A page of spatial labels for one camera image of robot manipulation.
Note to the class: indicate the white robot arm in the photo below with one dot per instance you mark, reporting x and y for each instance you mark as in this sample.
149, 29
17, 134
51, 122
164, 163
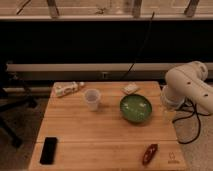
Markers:
187, 81

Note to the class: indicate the green ceramic bowl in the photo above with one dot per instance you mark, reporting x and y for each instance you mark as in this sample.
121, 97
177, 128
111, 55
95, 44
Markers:
135, 108

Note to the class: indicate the translucent plastic cup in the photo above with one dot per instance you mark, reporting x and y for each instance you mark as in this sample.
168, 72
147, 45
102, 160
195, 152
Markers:
92, 99

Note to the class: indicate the wooden table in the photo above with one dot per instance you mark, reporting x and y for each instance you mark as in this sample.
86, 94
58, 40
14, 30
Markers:
103, 140

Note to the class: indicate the dark red chili pepper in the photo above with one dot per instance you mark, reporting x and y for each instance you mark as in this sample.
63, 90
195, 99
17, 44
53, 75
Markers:
149, 154

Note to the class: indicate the black smartphone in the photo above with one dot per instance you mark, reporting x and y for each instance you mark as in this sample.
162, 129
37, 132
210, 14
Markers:
48, 151

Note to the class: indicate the white baseboard heater rail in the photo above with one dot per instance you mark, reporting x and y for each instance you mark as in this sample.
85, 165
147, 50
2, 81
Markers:
91, 67

